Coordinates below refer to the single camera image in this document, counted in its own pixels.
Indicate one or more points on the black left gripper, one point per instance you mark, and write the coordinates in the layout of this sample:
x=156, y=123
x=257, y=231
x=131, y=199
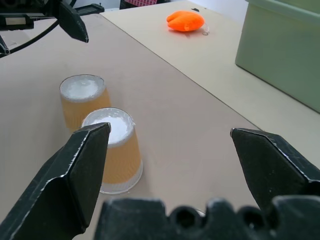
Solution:
x=42, y=8

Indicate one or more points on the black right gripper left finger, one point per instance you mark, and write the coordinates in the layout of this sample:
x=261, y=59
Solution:
x=62, y=190

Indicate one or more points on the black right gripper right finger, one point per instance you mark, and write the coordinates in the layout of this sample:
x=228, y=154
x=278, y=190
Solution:
x=270, y=165

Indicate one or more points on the orange ribbed paper cup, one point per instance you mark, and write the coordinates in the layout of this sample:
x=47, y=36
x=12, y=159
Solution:
x=75, y=110
x=122, y=160

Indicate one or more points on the pink patterned object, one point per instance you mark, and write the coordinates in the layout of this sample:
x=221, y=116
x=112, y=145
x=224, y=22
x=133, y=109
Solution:
x=140, y=1

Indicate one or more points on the orange plush toy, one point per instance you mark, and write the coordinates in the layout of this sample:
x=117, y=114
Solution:
x=185, y=21

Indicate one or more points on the pale green storage box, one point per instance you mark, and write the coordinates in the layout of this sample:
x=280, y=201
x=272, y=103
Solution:
x=280, y=50

